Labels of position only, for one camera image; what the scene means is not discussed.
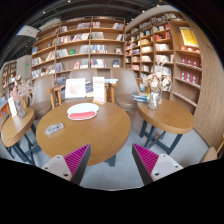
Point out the wooden bookshelf right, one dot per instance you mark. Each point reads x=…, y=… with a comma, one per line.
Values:
x=157, y=38

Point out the white oval mouse pad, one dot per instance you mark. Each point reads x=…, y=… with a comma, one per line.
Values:
x=82, y=111

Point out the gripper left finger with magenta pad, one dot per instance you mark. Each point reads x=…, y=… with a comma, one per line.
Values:
x=70, y=167

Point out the round wooden centre table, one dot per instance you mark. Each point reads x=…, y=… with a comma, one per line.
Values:
x=106, y=133

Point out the beige upholstered right chair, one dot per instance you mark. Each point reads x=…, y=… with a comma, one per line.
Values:
x=127, y=85

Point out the wooden display table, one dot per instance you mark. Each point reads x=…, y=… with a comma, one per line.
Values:
x=56, y=95

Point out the wooden bookshelf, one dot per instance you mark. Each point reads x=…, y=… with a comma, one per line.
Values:
x=157, y=38
x=79, y=43

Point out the round wooden left table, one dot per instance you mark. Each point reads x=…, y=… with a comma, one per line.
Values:
x=14, y=129

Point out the stack of books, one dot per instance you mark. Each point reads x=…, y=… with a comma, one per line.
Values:
x=139, y=97

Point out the beige upholstered chair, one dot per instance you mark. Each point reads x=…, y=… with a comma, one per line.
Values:
x=41, y=100
x=127, y=85

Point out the white display sign card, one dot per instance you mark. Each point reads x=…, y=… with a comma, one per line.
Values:
x=75, y=88

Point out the glass vase with dried flowers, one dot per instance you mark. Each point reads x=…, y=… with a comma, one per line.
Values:
x=157, y=82

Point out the white and red standing sign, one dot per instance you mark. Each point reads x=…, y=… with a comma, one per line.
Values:
x=98, y=90

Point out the round wooden table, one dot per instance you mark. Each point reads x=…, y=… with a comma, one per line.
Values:
x=106, y=133
x=14, y=129
x=168, y=117

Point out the beige upholstered left chair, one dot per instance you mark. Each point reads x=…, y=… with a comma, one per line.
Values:
x=41, y=100

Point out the wooden chair edge right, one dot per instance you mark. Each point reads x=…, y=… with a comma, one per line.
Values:
x=214, y=154

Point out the vase with flowers left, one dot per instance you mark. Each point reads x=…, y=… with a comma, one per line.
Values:
x=19, y=93

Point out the round wooden right table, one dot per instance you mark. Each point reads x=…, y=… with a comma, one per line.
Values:
x=168, y=117

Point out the yellow poster book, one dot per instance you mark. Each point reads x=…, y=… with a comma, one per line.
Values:
x=188, y=37

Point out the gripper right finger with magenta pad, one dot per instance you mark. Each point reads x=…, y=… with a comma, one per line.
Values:
x=152, y=166

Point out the small white table sign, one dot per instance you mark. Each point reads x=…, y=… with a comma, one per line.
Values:
x=12, y=107

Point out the wooden bookshelf centre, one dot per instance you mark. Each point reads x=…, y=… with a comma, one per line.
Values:
x=79, y=43

